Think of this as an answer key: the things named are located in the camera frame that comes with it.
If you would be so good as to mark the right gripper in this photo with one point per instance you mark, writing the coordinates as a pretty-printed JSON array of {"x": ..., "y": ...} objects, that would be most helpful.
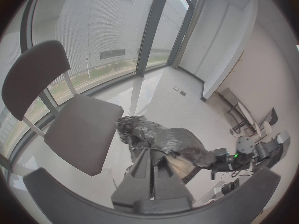
[{"x": 225, "y": 167}]

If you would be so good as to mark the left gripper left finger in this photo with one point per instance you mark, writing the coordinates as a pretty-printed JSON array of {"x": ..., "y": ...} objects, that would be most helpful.
[{"x": 137, "y": 178}]

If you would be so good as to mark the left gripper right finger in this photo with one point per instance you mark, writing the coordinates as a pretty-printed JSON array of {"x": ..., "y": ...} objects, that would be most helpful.
[{"x": 168, "y": 185}]

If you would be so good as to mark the black plastic bag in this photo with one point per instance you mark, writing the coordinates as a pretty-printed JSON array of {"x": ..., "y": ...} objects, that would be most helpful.
[{"x": 177, "y": 139}]

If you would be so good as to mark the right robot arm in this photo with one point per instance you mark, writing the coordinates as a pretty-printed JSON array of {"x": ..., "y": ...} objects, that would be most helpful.
[{"x": 268, "y": 149}]

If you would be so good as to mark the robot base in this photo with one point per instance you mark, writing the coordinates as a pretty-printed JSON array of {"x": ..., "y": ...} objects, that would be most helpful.
[{"x": 216, "y": 192}]

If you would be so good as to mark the white round table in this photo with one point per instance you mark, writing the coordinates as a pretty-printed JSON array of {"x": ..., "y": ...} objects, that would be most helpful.
[{"x": 248, "y": 119}]

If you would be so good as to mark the black chair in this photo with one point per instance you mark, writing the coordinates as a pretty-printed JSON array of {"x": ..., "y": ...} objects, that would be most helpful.
[{"x": 272, "y": 116}]

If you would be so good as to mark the window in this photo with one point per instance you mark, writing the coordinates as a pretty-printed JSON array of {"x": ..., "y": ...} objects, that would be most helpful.
[{"x": 153, "y": 31}]

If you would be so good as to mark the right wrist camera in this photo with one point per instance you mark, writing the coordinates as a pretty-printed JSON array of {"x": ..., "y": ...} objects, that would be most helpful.
[{"x": 221, "y": 155}]

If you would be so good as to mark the grey chair with white frame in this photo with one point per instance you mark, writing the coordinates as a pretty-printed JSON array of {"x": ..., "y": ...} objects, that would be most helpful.
[{"x": 79, "y": 129}]

